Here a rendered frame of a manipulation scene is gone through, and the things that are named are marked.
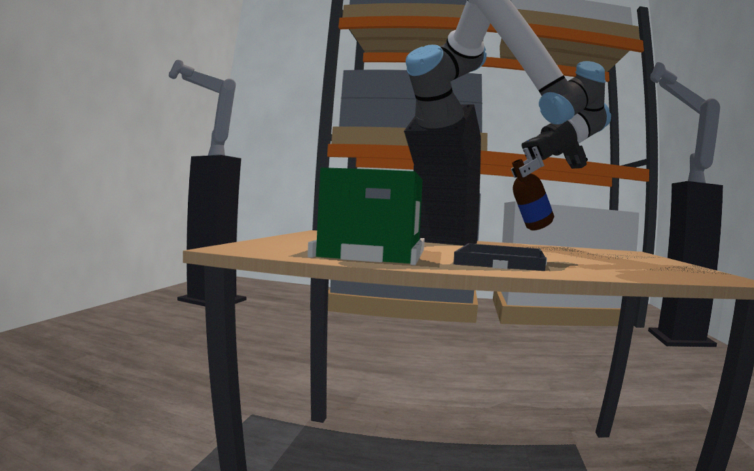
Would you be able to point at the green plastic bottle crate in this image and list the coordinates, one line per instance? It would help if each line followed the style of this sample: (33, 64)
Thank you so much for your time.
(368, 221)

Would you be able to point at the brown bottle with blue label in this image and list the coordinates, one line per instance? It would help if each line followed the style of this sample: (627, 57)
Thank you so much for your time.
(532, 199)

